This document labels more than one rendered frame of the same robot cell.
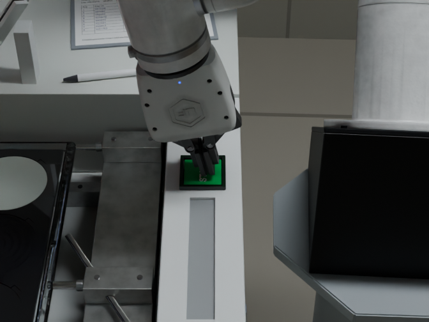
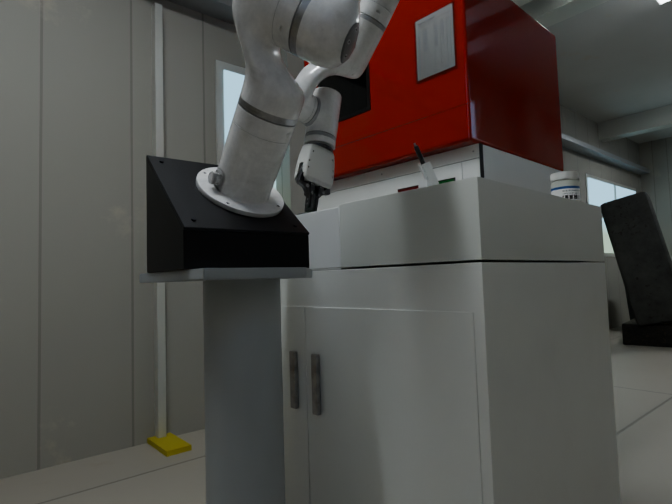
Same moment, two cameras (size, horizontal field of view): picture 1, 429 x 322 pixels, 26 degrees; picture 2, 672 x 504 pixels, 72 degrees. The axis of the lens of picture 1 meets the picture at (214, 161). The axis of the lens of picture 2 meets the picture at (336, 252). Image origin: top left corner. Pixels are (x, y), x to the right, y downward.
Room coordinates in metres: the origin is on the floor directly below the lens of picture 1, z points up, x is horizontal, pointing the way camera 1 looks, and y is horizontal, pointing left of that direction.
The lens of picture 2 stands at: (1.73, -0.76, 0.79)
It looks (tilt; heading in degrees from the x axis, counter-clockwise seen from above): 3 degrees up; 137
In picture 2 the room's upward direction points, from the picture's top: 2 degrees counter-clockwise
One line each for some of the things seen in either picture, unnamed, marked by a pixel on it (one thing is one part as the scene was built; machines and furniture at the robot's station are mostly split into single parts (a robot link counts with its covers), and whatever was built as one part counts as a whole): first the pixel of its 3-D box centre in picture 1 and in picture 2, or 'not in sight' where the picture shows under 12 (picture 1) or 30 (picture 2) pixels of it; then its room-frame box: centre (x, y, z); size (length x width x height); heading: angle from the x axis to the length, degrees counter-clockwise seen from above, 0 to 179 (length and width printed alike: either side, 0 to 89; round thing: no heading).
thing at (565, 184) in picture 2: not in sight; (565, 191); (1.25, 0.54, 1.01); 0.07 x 0.07 x 0.10
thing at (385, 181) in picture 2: not in sight; (386, 219); (0.57, 0.60, 1.02); 0.81 x 0.03 x 0.40; 0
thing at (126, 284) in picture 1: (119, 284); not in sight; (0.70, 0.11, 0.89); 0.08 x 0.03 x 0.03; 90
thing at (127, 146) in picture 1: (133, 146); not in sight; (0.94, 0.11, 0.89); 0.08 x 0.03 x 0.03; 90
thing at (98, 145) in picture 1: (88, 146); not in sight; (0.94, 0.17, 0.89); 0.05 x 0.01 x 0.01; 90
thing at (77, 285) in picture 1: (67, 285); not in sight; (0.70, 0.17, 0.89); 0.05 x 0.01 x 0.01; 90
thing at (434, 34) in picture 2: not in sight; (429, 110); (0.57, 0.91, 1.52); 0.81 x 0.75 x 0.60; 0
